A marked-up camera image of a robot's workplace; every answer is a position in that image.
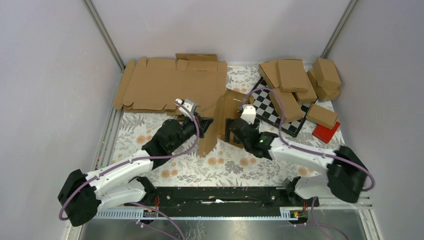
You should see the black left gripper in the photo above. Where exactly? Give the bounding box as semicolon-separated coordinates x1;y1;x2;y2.
170;112;214;152

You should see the brown cardboard box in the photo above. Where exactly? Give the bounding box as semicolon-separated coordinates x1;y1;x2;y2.
197;89;246;157

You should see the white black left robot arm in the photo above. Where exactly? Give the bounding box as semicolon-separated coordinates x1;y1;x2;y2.
57;114;214;227

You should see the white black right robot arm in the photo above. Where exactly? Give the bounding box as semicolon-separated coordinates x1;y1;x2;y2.
228;118;369;206

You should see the folded cardboard box front centre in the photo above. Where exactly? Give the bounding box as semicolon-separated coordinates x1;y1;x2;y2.
269;88;305;124

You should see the folded cardboard box back left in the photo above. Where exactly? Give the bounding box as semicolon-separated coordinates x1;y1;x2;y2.
258;59;279;89

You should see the folded cardboard box large top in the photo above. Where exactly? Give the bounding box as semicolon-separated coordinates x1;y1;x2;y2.
276;58;309;93

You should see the folded cardboard box middle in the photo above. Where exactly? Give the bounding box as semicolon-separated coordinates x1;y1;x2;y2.
292;80;318;105

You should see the folded cardboard box front right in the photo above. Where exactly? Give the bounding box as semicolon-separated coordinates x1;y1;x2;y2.
306;103;339;129

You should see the red box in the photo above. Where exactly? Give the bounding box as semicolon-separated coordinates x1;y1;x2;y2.
312;121;341;144

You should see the folded cardboard box lower right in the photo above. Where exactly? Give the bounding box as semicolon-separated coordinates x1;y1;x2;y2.
306;70;341;102

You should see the folded cardboard box top right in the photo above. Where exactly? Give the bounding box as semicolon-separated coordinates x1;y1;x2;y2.
312;57;341;90

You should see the black white checkerboard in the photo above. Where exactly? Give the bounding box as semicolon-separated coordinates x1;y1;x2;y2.
252;90;311;138

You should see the floral patterned table mat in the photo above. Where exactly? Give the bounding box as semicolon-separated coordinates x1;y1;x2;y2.
101;65;345;187

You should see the stack of flat cardboard sheets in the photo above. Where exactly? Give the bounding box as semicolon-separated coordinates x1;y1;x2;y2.
113;53;228;114

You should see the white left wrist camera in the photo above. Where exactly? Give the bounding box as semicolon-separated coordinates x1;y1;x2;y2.
175;98;197;117

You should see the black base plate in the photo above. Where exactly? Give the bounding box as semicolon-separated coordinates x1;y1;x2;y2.
139;186;320;218

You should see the aluminium rail frame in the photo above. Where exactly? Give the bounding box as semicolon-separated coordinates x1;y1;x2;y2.
83;0;381;240

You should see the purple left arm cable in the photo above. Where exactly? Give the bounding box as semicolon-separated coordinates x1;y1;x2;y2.
58;100;201;240

